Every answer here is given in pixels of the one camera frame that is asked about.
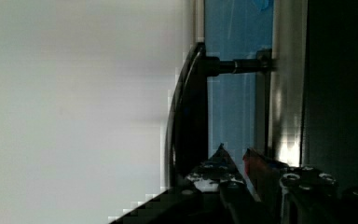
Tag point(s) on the toaster oven door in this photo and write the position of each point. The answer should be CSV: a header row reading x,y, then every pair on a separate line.
x,y
241,86

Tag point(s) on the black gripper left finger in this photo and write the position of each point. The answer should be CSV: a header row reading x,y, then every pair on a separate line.
x,y
217,176

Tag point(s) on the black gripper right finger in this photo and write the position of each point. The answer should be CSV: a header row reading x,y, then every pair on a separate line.
x,y
300,195

